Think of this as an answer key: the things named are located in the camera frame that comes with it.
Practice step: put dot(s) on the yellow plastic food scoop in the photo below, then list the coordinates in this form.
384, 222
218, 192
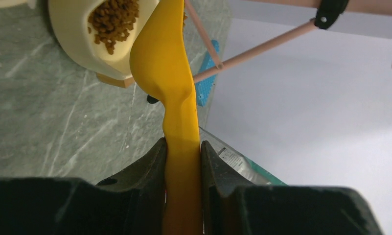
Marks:
159, 65

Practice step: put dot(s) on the brown pet food kibble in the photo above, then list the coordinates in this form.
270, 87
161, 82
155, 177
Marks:
112, 21

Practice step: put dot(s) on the cream pet bowl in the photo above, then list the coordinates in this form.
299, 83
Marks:
12, 3
76, 36

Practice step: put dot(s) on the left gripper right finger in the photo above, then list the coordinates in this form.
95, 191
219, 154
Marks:
232, 205

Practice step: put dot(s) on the wooden bowl stand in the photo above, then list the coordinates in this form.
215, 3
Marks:
114, 82

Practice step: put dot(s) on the green pet food bag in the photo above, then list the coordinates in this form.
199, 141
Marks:
237, 161

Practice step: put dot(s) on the blue studded building plate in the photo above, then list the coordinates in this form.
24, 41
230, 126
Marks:
203, 88

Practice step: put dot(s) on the left cream pet bowl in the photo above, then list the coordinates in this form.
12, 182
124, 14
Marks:
12, 3

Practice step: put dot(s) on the right cream pet bowl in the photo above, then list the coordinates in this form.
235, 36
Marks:
76, 36

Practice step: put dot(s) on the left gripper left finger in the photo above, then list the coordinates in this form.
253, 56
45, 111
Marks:
130, 202

